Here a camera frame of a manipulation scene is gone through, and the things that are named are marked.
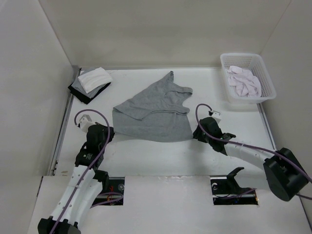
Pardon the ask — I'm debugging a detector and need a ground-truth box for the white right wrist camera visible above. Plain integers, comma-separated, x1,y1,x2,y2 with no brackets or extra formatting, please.
208,110,222,123

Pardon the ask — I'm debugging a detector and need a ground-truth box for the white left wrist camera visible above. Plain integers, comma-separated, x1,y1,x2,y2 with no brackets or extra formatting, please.
76,114,95,133

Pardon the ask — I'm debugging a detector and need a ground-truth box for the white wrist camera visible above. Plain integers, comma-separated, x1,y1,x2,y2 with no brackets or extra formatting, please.
208,110,222,123
76,114,95,133

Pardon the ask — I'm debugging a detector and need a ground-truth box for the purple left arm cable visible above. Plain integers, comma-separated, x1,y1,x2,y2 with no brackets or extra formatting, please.
47,109,113,234

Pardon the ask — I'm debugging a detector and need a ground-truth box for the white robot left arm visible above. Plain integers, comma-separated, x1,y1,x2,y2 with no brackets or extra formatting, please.
38,123,115,234

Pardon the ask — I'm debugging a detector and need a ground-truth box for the white crumpled tank top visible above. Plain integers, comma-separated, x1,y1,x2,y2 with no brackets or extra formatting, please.
227,66,262,98

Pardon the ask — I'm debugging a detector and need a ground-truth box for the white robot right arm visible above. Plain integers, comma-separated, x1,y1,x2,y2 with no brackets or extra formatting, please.
193,117,312,201

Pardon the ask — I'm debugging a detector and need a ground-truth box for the white folded tank top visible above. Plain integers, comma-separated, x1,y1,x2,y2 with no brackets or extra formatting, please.
78,67,113,94

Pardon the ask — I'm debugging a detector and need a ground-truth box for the white plastic laundry basket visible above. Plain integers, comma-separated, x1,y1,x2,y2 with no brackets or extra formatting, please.
220,53,276,104

